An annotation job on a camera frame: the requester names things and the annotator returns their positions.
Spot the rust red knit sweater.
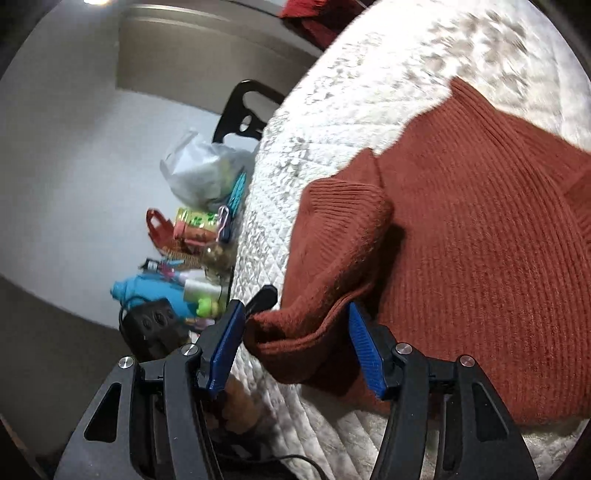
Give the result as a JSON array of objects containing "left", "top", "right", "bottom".
[{"left": 245, "top": 79, "right": 590, "bottom": 425}]

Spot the left hand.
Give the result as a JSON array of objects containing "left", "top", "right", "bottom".
[{"left": 204, "top": 374, "right": 263, "bottom": 435}]

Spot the blue plastic item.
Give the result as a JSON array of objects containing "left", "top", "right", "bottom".
[{"left": 110, "top": 274, "right": 197, "bottom": 318}]

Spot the red gift bag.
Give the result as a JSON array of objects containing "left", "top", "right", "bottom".
[{"left": 145, "top": 208, "right": 183, "bottom": 254}]

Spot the green yellow snack packet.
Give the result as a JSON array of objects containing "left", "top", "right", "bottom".
[{"left": 174, "top": 207, "right": 219, "bottom": 233}]

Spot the teal patterned pouch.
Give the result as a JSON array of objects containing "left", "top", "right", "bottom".
[{"left": 226, "top": 169, "right": 247, "bottom": 218}]

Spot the white plastic bag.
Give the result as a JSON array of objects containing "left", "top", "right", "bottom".
[{"left": 159, "top": 130, "right": 256, "bottom": 212}]

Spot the dark wooden chair left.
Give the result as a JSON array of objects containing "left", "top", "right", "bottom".
[{"left": 212, "top": 79, "right": 284, "bottom": 144}]

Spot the white quilted bedspread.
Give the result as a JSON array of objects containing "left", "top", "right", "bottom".
[{"left": 231, "top": 1, "right": 590, "bottom": 479}]

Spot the red cloth on chair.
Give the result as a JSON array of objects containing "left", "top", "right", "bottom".
[{"left": 280, "top": 0, "right": 373, "bottom": 51}]

